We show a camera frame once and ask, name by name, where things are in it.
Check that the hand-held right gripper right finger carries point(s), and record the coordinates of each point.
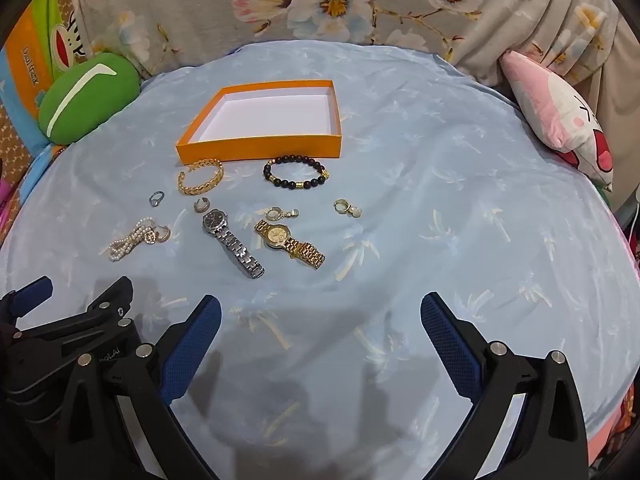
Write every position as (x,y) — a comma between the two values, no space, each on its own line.
(450,345)

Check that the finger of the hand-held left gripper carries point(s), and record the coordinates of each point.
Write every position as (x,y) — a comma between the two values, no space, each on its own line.
(32,292)
(107,297)

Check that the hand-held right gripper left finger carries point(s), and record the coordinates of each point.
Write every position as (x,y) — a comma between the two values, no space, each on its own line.
(190,350)

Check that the gold hoop earring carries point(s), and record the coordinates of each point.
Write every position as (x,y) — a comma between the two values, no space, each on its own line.
(291,213)
(165,239)

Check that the silver wristwatch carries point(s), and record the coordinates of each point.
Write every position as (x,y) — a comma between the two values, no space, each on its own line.
(214,220)

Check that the gold wristwatch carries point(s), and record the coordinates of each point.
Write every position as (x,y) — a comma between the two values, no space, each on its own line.
(274,234)

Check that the gold pearl earring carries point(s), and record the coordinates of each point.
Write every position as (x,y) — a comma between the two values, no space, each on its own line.
(356,211)

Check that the orange cardboard box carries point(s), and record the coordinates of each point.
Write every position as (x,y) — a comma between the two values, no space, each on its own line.
(260,150)

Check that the pink printed cloth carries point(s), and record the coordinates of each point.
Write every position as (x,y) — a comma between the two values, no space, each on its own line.
(4,205)

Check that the light blue palm-print sheet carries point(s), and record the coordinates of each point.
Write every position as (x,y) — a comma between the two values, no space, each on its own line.
(400,260)

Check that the brown patterned cloth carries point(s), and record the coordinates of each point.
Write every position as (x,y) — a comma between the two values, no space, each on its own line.
(15,140)

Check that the green pillow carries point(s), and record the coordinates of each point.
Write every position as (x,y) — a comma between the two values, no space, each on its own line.
(85,105)

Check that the orange cartoon pillow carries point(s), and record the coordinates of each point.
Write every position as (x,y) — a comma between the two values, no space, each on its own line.
(30,60)

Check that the pink cartoon pillow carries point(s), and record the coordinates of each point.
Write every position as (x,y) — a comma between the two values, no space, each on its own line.
(555,105)

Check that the grey floral blanket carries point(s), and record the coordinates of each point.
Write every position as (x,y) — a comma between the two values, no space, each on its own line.
(400,0)

